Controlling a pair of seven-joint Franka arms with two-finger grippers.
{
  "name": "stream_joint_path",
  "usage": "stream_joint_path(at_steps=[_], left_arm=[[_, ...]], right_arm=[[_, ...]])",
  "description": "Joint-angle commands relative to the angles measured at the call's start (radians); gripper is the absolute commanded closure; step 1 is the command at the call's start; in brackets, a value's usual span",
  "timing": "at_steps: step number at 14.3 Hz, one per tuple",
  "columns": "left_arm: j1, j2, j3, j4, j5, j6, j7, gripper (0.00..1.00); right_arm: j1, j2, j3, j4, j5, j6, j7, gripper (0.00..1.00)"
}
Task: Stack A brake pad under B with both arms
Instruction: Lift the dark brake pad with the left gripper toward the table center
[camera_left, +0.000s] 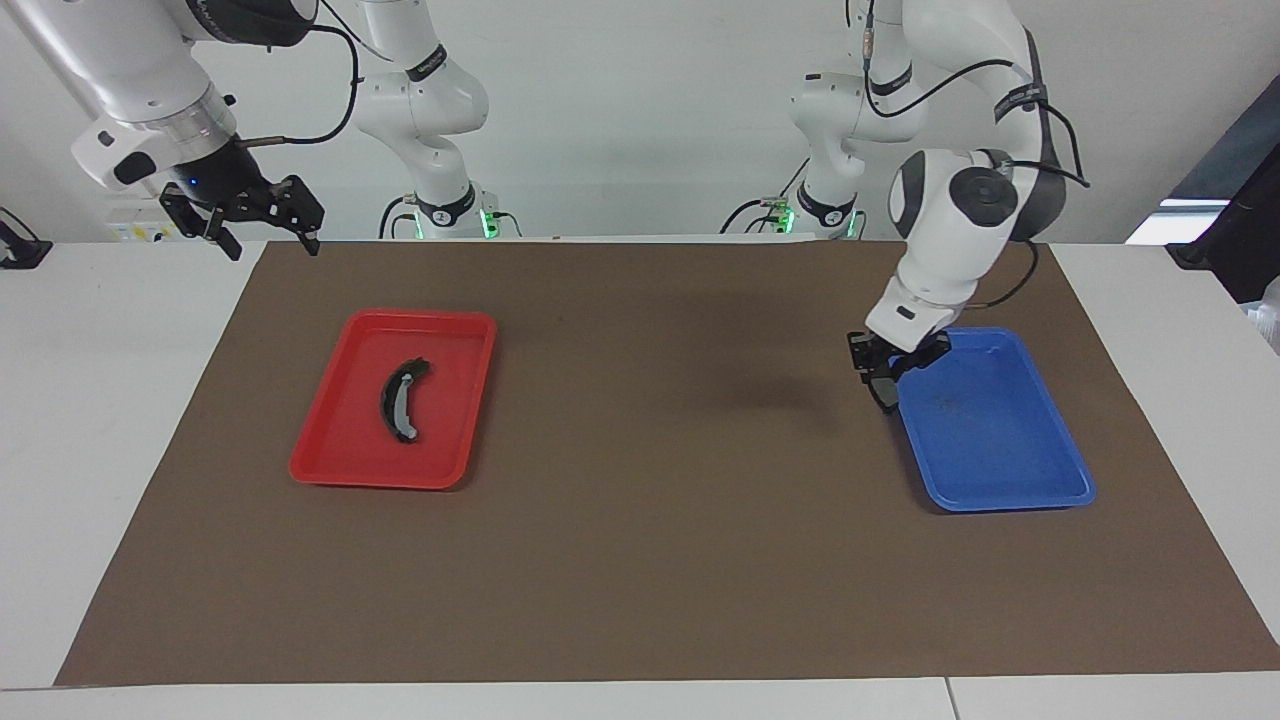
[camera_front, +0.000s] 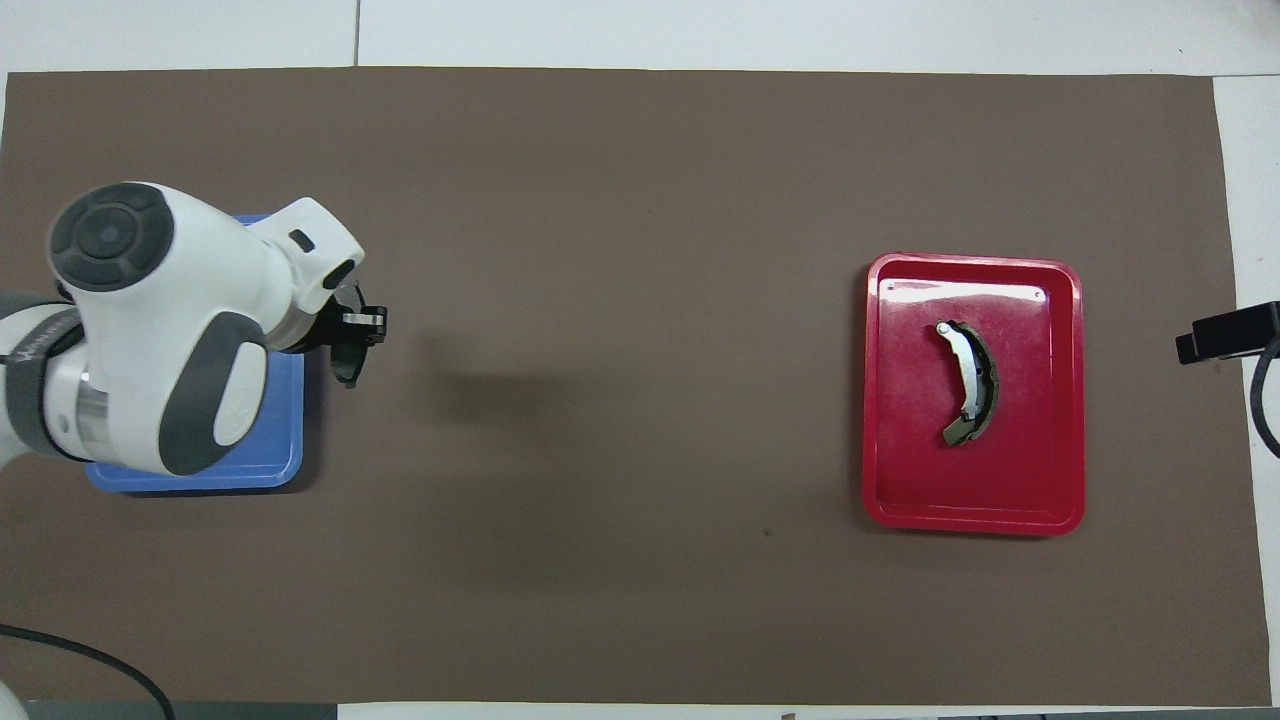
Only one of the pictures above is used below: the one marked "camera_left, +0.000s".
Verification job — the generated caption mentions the curved black brake shoe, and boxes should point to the curved black brake shoe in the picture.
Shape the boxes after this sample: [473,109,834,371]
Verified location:
[378,357,433,445]

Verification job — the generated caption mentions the white labelled power strip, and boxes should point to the white labelled power strip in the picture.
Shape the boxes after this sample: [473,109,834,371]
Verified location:
[106,198,177,244]

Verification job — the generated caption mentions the blue plastic tray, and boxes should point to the blue plastic tray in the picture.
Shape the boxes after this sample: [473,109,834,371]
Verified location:
[876,326,1097,514]

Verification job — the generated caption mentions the black table clamp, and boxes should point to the black table clamp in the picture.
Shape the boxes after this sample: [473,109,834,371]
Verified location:
[0,207,53,270]

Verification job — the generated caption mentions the red plastic tray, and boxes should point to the red plastic tray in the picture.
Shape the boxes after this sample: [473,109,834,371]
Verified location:
[288,308,498,491]

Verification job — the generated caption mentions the brown table mat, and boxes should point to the brown table mat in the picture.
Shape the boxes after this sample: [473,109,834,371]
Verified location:
[52,238,1280,688]

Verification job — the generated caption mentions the black monitor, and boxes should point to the black monitor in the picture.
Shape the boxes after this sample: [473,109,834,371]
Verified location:
[1125,98,1280,306]

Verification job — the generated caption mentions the clear plastic object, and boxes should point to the clear plastic object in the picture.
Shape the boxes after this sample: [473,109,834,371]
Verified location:
[1244,277,1280,354]

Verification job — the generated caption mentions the black base cable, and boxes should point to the black base cable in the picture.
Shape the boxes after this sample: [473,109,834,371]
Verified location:
[722,155,813,237]
[378,194,419,240]

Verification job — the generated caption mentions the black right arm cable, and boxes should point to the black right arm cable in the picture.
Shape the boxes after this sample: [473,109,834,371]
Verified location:
[245,0,361,148]

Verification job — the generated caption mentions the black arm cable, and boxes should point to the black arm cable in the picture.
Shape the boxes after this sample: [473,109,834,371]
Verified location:
[245,0,361,148]
[858,0,1093,311]

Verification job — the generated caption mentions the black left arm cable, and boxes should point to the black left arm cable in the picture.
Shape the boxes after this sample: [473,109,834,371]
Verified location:
[858,0,1093,311]

